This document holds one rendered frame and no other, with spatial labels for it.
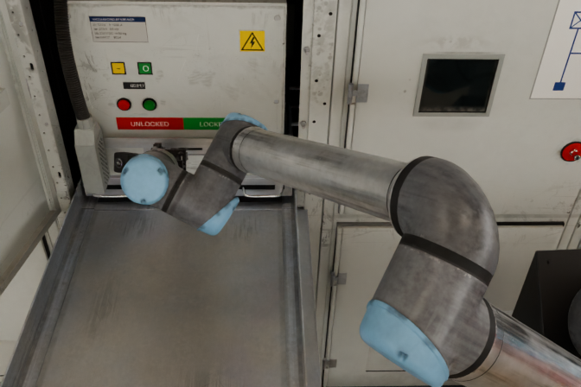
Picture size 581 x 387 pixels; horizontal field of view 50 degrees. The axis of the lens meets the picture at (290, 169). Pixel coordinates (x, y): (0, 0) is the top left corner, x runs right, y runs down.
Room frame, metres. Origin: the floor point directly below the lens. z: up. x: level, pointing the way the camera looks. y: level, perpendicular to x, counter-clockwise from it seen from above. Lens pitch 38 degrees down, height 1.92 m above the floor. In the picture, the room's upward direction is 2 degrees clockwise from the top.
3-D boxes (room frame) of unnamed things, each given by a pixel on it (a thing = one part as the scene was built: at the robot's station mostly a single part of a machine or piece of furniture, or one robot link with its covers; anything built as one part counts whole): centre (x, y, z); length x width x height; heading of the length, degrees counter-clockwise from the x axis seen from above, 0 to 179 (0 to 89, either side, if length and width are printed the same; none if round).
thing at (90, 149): (1.18, 0.47, 1.04); 0.08 x 0.05 x 0.17; 3
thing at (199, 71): (1.25, 0.26, 1.15); 0.48 x 0.01 x 0.48; 93
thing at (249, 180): (1.27, 0.26, 0.89); 0.54 x 0.05 x 0.06; 93
